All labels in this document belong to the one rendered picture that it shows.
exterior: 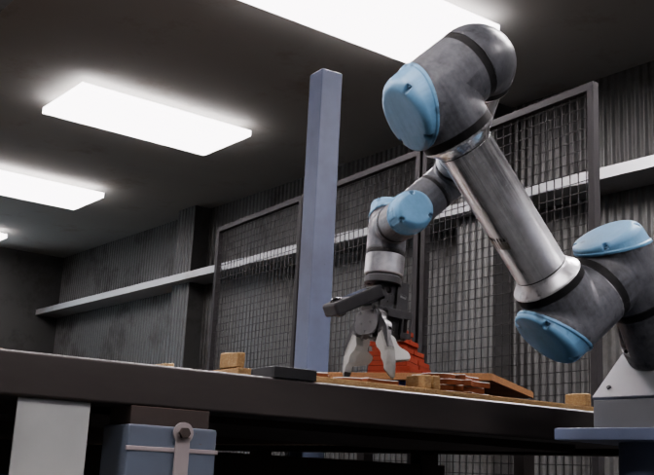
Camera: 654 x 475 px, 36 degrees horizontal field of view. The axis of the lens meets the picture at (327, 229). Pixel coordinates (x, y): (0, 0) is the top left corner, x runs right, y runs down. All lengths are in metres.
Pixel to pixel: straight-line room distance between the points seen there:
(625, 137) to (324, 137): 2.14
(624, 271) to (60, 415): 0.88
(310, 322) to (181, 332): 4.91
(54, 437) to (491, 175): 0.73
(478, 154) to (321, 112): 2.64
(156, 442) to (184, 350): 7.25
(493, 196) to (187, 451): 0.58
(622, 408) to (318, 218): 2.44
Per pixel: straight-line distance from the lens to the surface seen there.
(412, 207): 1.81
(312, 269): 3.95
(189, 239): 8.90
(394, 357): 1.83
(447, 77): 1.48
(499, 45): 1.55
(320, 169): 4.05
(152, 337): 9.55
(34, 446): 1.41
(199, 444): 1.47
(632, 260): 1.67
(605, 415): 1.75
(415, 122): 1.48
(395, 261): 1.91
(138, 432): 1.43
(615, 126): 5.78
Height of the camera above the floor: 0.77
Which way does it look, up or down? 14 degrees up
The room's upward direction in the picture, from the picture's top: 3 degrees clockwise
